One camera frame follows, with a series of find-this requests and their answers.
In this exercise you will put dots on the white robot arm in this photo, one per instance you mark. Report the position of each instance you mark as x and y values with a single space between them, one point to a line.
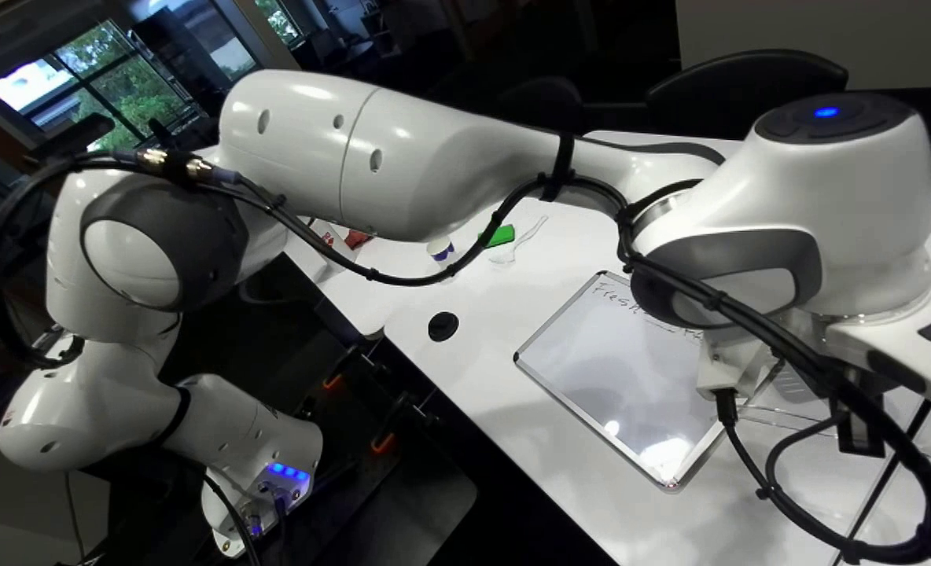
380 144

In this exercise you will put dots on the clear plastic spoon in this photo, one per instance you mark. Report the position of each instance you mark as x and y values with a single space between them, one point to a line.
528 234

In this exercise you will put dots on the black round table grommet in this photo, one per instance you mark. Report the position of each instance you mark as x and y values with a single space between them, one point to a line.
441 324

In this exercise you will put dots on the silver-framed small whiteboard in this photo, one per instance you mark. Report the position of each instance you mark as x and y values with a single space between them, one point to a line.
624 379

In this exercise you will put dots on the black office chair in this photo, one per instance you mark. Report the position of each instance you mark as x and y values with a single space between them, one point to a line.
749 89
544 97

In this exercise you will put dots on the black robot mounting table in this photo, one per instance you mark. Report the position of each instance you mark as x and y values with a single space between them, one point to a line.
423 512

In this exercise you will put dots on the glass window with greenery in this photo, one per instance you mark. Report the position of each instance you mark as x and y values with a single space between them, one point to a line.
121 89

